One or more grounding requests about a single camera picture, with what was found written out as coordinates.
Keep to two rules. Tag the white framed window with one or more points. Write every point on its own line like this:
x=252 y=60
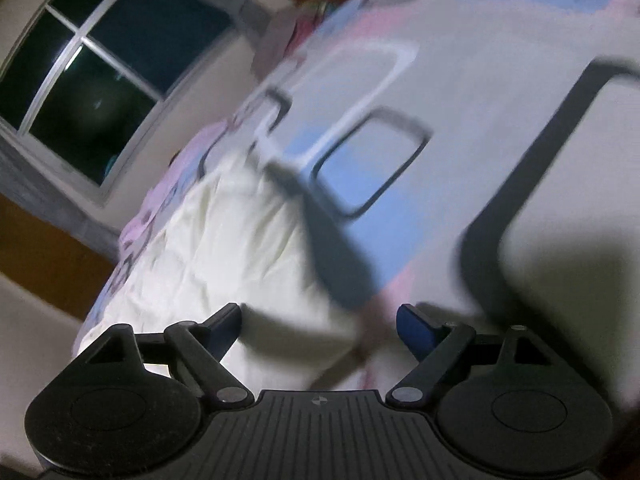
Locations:
x=100 y=60

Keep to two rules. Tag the bed with patterned sheet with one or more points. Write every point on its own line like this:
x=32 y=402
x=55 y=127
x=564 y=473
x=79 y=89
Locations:
x=500 y=85

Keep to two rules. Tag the pile of folded clothes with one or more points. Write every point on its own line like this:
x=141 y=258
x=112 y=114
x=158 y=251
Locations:
x=285 y=35

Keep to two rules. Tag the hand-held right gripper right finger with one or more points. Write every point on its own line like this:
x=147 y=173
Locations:
x=412 y=327

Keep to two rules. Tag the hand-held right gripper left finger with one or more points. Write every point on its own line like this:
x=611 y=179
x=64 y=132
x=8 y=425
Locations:
x=227 y=322

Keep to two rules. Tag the white puffer jacket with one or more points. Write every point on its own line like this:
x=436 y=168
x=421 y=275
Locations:
x=210 y=260

